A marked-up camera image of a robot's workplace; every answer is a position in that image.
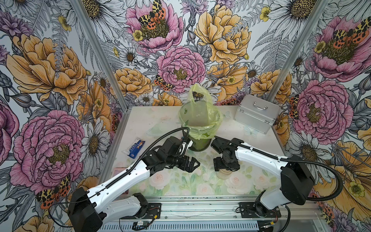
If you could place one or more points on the floral table mat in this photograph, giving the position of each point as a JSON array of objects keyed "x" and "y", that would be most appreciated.
[{"x": 248, "y": 180}]

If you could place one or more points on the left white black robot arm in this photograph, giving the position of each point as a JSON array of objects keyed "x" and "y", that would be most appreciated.
[{"x": 89, "y": 209}]

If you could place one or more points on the black mesh trash bin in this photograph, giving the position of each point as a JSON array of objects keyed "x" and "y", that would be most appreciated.
[{"x": 200, "y": 142}]

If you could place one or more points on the aluminium front rail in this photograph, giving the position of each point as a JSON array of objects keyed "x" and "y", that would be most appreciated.
[{"x": 217, "y": 214}]

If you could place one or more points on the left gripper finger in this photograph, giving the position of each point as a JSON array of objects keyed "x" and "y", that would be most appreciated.
[
  {"x": 190, "y": 169},
  {"x": 194, "y": 163}
]

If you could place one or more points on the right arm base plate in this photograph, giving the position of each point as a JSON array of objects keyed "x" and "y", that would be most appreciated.
[{"x": 253, "y": 210}]

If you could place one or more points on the clear plastic rice jar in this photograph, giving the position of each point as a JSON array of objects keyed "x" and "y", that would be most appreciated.
[{"x": 223, "y": 173}]

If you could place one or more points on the silver aluminium case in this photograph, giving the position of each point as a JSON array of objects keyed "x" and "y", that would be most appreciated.
[{"x": 257, "y": 113}]

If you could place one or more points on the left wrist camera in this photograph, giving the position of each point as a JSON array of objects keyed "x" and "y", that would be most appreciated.
[{"x": 186, "y": 144}]

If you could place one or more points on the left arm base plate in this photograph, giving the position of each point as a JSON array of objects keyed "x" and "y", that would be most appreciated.
[{"x": 147, "y": 212}]

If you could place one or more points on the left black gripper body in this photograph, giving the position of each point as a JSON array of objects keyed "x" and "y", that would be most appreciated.
[{"x": 177, "y": 161}]

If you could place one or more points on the yellow-green plastic bin bag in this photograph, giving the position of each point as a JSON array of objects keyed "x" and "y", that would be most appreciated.
[{"x": 199, "y": 93}]

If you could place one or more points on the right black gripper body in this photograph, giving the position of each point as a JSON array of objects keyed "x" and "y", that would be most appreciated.
[{"x": 224, "y": 163}]

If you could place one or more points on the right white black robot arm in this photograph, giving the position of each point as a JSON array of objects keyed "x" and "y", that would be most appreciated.
[{"x": 296, "y": 181}]

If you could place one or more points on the blue packaged item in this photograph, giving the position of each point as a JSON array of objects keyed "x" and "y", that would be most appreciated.
[{"x": 133, "y": 150}]

